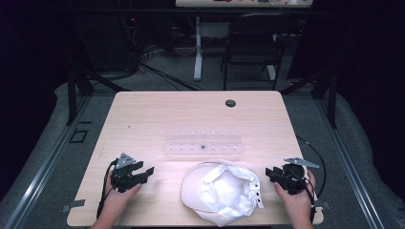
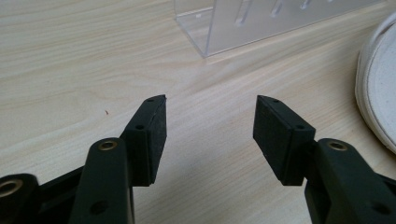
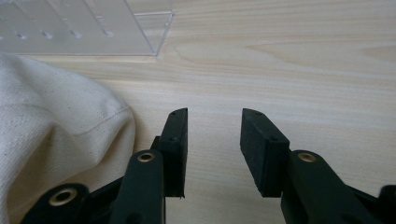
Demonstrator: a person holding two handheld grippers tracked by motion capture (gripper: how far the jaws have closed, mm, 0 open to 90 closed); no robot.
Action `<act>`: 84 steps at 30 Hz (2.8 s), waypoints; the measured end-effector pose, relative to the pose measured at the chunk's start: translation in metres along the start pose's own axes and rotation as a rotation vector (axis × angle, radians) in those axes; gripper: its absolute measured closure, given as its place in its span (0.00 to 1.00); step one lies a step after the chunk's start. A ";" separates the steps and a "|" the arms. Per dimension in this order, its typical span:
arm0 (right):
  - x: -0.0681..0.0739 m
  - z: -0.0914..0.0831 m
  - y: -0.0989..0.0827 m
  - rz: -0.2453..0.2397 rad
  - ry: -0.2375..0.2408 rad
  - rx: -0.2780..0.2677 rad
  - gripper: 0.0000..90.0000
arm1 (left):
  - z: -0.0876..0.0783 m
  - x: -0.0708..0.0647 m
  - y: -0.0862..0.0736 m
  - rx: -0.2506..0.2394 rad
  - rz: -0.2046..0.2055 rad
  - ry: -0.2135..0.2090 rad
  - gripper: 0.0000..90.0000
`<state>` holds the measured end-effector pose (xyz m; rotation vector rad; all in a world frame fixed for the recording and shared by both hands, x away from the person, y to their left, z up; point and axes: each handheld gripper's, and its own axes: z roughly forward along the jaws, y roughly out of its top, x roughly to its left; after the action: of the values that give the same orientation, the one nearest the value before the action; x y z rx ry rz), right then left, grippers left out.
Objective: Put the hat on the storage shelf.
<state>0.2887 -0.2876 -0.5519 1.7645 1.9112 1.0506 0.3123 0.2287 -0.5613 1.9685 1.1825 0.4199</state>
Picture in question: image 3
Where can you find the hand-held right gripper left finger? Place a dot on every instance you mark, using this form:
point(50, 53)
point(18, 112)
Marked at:
point(174, 146)

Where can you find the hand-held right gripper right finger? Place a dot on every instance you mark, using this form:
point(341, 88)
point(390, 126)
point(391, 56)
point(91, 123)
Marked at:
point(264, 155)

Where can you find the cream canvas cloth bag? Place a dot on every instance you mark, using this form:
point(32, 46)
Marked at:
point(56, 130)

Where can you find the clear acrylic rack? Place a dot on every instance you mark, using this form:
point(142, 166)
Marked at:
point(77, 28)

